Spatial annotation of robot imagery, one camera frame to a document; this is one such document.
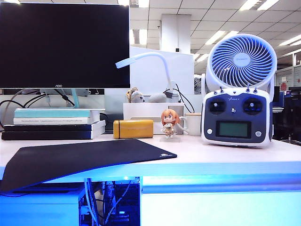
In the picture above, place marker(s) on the white cover book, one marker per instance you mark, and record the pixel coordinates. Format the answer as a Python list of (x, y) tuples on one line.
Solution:
[(47, 120)]

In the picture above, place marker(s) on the white under-desk cabinet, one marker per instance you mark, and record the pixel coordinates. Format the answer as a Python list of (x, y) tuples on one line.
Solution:
[(35, 209)]

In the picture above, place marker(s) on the white round desk fan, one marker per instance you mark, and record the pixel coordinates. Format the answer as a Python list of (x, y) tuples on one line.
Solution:
[(242, 58)]

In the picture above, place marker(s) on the black mouse pad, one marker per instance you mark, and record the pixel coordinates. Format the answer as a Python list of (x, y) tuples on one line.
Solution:
[(82, 157)]

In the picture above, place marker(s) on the small white background fan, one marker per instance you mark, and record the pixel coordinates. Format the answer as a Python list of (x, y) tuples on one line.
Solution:
[(198, 84)]

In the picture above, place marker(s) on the teal cover book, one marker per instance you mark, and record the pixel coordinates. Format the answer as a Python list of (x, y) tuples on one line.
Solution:
[(47, 113)]

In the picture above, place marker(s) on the white navy RC transmitter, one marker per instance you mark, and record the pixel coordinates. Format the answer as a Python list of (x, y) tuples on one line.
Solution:
[(235, 113)]

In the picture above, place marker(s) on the yellow rectangular case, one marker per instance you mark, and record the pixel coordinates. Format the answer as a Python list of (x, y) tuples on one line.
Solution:
[(136, 129)]

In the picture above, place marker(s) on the black office chair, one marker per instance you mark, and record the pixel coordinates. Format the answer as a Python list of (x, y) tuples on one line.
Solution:
[(291, 113)]

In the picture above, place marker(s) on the beige plush toy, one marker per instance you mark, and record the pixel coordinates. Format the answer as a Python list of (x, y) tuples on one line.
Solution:
[(136, 96)]

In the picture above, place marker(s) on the white gooseneck desk lamp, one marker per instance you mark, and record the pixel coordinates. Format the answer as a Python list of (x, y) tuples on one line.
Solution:
[(167, 70)]

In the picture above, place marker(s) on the black AOC computer monitor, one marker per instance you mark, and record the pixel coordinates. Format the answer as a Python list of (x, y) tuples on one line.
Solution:
[(63, 47)]

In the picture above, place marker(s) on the white desk drawer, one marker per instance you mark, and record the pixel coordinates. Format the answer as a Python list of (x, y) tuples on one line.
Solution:
[(221, 209)]

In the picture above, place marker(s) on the black computer tower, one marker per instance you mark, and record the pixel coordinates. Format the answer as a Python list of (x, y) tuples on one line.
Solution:
[(127, 195)]

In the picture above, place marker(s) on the white partition panel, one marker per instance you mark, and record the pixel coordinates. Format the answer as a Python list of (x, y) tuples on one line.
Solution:
[(150, 75)]

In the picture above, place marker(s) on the grey soft plush item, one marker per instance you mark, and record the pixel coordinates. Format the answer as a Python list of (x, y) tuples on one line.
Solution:
[(156, 97)]

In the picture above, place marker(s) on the orange-haired anime figurine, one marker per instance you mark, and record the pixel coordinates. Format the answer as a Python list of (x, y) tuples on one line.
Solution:
[(169, 118)]

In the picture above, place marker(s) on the white desktop organizer box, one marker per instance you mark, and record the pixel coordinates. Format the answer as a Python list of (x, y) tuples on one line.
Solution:
[(145, 110)]

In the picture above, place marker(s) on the silver teal monitor stand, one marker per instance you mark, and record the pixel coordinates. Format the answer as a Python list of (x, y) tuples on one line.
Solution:
[(74, 99)]

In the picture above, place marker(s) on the white mug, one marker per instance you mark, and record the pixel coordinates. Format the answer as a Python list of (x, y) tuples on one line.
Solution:
[(194, 124)]

